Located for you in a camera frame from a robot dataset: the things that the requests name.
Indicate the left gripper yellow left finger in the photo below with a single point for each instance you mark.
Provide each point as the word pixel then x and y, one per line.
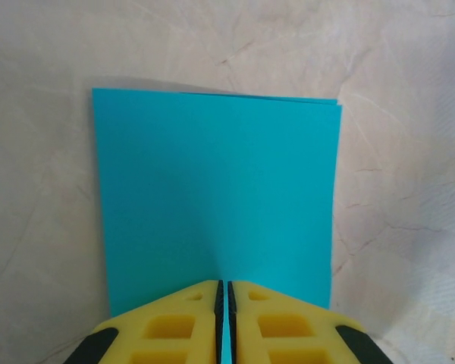
pixel 174 333

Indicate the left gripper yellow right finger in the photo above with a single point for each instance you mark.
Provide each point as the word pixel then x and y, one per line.
pixel 288 333

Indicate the blue square paper sheet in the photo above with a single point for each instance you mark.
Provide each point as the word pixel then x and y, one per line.
pixel 212 189

